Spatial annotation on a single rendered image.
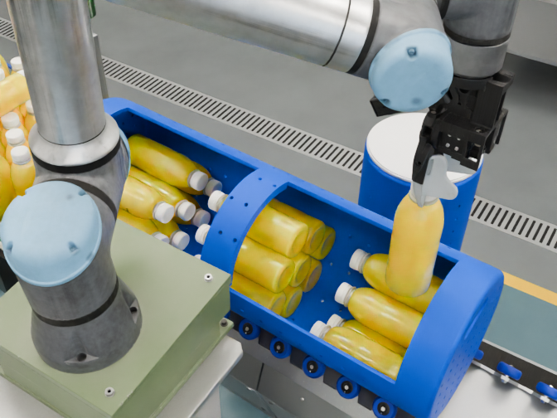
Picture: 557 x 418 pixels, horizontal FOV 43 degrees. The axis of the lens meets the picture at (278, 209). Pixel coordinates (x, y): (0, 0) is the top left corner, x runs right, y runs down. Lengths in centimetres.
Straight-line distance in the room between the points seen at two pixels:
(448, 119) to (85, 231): 45
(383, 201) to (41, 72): 103
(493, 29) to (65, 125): 51
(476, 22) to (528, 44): 307
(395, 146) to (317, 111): 195
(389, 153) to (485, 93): 86
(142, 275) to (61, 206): 25
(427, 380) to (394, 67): 61
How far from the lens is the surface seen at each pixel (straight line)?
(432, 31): 65
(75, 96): 87
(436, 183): 92
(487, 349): 247
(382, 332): 128
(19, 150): 166
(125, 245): 112
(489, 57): 82
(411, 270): 104
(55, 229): 86
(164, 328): 101
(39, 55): 84
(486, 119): 86
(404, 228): 99
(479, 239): 304
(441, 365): 111
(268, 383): 143
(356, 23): 64
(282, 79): 389
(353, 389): 131
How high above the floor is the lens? 206
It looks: 42 degrees down
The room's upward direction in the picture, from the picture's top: 1 degrees clockwise
